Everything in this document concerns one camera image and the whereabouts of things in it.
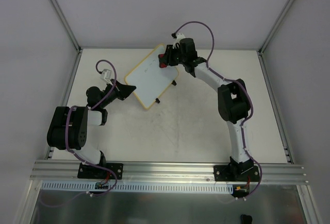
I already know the red whiteboard eraser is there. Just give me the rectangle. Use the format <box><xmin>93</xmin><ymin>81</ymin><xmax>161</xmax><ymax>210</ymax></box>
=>
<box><xmin>158</xmin><ymin>54</ymin><xmax>168</xmax><ymax>68</ymax></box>

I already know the yellow framed whiteboard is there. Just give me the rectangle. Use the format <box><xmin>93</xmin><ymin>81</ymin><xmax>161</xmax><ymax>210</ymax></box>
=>
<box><xmin>124</xmin><ymin>44</ymin><xmax>179</xmax><ymax>110</ymax></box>

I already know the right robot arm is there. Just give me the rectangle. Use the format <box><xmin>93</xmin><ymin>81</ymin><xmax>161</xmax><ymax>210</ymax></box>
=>
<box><xmin>158</xmin><ymin>38</ymin><xmax>254</xmax><ymax>181</ymax></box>

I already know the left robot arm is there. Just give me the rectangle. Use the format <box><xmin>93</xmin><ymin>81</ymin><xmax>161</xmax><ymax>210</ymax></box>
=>
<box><xmin>46</xmin><ymin>79</ymin><xmax>136</xmax><ymax>178</ymax></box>

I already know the black object at bottom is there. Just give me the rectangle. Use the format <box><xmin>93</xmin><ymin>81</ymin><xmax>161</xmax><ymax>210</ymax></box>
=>
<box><xmin>241</xmin><ymin>214</ymin><xmax>253</xmax><ymax>224</ymax></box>

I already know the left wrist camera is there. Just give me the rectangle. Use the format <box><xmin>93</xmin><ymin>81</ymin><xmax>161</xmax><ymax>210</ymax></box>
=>
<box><xmin>100</xmin><ymin>69</ymin><xmax>112</xmax><ymax>83</ymax></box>

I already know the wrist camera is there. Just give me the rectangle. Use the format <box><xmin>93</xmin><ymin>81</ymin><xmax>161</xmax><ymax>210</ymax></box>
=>
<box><xmin>100</xmin><ymin>69</ymin><xmax>112</xmax><ymax>83</ymax></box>
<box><xmin>171</xmin><ymin>32</ymin><xmax>186</xmax><ymax>49</ymax></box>

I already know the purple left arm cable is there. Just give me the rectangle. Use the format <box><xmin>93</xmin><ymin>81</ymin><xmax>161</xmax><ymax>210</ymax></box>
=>
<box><xmin>38</xmin><ymin>59</ymin><xmax>119</xmax><ymax>207</ymax></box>

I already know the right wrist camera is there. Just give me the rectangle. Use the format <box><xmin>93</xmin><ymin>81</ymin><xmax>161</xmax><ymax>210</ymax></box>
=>
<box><xmin>171</xmin><ymin>32</ymin><xmax>186</xmax><ymax>49</ymax></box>

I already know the black wire whiteboard stand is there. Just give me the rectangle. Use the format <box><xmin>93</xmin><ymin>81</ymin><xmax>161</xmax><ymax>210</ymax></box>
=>
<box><xmin>155</xmin><ymin>80</ymin><xmax>177</xmax><ymax>104</ymax></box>

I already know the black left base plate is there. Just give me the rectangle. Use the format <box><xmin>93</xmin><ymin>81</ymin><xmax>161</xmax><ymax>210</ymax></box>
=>
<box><xmin>77</xmin><ymin>163</ymin><xmax>124</xmax><ymax>180</ymax></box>

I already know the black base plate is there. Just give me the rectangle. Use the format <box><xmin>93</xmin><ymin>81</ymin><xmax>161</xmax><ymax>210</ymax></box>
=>
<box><xmin>213</xmin><ymin>164</ymin><xmax>260</xmax><ymax>182</ymax></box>
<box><xmin>77</xmin><ymin>163</ymin><xmax>124</xmax><ymax>180</ymax></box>

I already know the left aluminium frame post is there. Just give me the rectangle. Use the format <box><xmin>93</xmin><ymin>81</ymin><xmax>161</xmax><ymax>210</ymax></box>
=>
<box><xmin>49</xmin><ymin>0</ymin><xmax>81</xmax><ymax>53</ymax></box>

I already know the aluminium frame post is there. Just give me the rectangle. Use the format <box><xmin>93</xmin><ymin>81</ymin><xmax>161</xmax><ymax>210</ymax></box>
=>
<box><xmin>49</xmin><ymin>0</ymin><xmax>81</xmax><ymax>53</ymax></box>
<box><xmin>258</xmin><ymin>0</ymin><xmax>295</xmax><ymax>55</ymax></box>

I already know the white slotted cable duct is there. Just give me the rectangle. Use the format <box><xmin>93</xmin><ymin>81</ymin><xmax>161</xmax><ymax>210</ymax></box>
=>
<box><xmin>41</xmin><ymin>180</ymin><xmax>234</xmax><ymax>195</ymax></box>

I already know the aluminium mounting rail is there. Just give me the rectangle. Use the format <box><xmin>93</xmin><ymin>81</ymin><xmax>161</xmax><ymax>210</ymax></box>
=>
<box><xmin>29</xmin><ymin>160</ymin><xmax>309</xmax><ymax>185</ymax></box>

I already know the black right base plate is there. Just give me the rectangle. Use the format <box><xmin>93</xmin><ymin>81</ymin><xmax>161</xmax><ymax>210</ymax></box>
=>
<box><xmin>213</xmin><ymin>164</ymin><xmax>260</xmax><ymax>182</ymax></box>

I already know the right aluminium frame post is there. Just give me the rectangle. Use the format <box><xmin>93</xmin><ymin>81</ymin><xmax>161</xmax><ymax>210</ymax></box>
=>
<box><xmin>258</xmin><ymin>0</ymin><xmax>295</xmax><ymax>55</ymax></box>

